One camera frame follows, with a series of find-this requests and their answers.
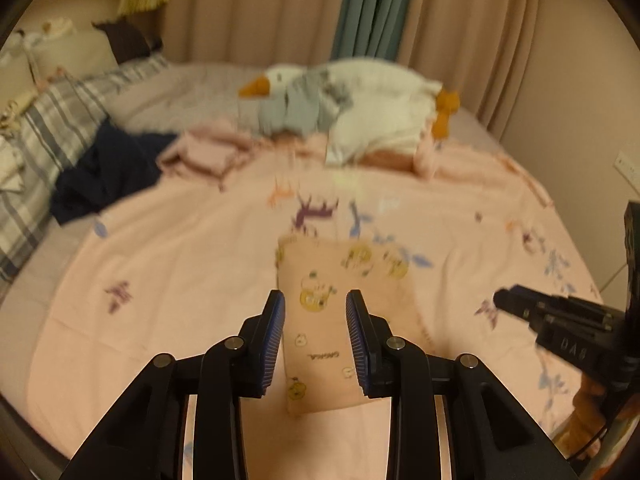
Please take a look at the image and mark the white and black plush toy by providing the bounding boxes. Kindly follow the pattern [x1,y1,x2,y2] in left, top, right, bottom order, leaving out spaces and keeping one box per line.
[2,30,41,61]

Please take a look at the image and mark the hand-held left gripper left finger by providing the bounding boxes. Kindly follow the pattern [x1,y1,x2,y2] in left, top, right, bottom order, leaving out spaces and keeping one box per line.
[60,289,287,480]

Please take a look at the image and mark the crumpled pink garment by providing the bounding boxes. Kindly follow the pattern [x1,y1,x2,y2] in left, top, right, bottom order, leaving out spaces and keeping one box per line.
[157,120,266,191]

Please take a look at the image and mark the pink printed blanket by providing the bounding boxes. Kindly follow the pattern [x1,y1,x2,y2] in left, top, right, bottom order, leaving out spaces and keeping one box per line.
[30,130,606,480]

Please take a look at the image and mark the cream plush toy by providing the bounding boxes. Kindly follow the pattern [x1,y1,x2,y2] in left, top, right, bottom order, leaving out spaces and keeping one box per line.
[42,16,76,36]

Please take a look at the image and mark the navy garment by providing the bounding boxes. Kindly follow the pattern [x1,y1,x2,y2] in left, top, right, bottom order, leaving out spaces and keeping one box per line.
[50,120,178,226]

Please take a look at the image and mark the plaid quilt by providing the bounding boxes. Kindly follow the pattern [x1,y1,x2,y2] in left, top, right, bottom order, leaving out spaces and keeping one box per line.
[0,52,171,283]

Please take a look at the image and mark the white goose plush toy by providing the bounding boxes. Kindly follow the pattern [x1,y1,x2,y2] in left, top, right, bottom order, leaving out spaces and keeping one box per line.
[237,57,463,141]

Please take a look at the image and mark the dark brown cloth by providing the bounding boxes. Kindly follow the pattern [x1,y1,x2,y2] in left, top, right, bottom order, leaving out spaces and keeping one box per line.
[92,17,163,66]

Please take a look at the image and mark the white wall power strip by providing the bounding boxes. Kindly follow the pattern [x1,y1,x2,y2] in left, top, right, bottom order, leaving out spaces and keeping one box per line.
[614,150,640,186]

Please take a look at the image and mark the person's right forearm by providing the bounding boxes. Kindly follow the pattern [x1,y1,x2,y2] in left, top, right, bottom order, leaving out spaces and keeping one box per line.
[555,375,613,461]

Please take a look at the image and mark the teal curtain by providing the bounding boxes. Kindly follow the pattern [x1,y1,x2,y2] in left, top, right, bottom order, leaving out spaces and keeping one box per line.
[332,0,418,63]

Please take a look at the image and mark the grey garment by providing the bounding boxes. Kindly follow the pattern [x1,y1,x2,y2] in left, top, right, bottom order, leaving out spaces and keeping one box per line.
[257,70,356,138]

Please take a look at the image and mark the pink curtain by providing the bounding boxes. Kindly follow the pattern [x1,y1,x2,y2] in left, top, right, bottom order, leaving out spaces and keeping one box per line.
[395,0,546,133]
[160,0,356,68]

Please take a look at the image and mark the orange printed shirt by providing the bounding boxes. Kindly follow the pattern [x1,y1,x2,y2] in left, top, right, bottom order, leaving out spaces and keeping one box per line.
[275,232,436,416]

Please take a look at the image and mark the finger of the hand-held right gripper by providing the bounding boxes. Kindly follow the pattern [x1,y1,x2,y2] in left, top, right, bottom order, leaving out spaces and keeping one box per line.
[492,284,561,333]

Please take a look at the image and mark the cream printed pillow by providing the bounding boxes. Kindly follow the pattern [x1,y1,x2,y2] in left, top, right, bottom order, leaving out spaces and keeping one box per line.
[0,100,36,133]

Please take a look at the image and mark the folded pink garment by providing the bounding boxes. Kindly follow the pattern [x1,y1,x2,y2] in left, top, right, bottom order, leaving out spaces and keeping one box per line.
[360,132,441,181]

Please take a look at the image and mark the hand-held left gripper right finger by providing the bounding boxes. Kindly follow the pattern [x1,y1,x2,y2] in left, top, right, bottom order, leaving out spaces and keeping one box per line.
[345,289,568,480]

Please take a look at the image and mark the beige pillow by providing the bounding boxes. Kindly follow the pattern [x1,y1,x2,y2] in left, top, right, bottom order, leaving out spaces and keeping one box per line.
[30,30,121,86]

